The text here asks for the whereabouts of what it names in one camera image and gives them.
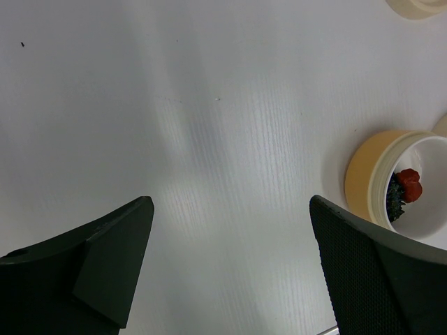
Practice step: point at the cream lid orange handle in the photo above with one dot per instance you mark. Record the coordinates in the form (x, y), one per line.
(417, 9)

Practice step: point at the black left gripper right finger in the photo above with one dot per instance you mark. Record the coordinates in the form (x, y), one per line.
(379, 282)

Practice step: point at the cream lid pink handle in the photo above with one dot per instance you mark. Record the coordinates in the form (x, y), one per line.
(440, 128)

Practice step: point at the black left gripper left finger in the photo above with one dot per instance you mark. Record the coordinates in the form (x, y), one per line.
(80, 282)

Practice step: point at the orange round container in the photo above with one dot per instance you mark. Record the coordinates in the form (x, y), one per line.
(370, 171)

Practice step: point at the black sea cucumber toy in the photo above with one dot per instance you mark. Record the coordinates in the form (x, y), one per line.
(394, 199)

